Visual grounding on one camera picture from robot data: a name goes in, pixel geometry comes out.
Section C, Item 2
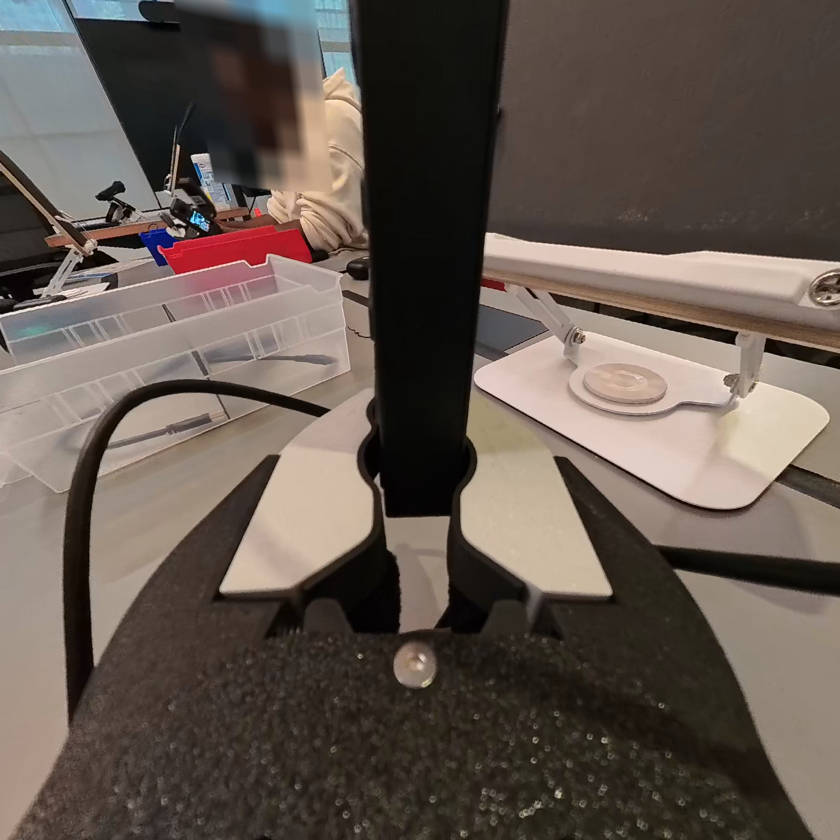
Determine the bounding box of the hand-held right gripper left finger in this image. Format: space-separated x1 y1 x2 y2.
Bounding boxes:
218 387 388 631

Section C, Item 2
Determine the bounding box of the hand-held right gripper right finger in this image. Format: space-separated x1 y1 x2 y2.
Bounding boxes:
448 392 613 627

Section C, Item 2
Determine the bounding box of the black 7-port USB hub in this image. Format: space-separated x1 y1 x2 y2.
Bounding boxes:
64 379 840 723

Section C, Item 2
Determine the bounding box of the grey desk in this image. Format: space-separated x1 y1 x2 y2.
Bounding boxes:
0 252 840 840

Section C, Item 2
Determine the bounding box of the white stand with wooden board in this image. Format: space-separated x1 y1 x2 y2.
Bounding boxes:
474 233 840 509
0 150 119 299

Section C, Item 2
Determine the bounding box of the clear plastic storage bin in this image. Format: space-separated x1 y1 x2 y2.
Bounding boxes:
0 252 350 493

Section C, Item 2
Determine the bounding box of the red plastic bin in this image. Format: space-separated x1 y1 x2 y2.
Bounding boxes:
161 225 315 275

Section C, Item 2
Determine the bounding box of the black device with screen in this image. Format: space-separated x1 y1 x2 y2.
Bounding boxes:
167 190 219 238

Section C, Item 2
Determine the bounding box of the brown wooden table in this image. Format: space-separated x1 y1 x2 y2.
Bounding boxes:
45 205 253 249

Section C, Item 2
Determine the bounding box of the black pad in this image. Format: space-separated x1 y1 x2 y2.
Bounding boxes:
489 0 840 245

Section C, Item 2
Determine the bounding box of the black monitor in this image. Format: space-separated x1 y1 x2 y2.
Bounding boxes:
72 0 263 194

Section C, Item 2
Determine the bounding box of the dark desk cable cover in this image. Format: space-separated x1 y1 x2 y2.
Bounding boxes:
476 303 555 361

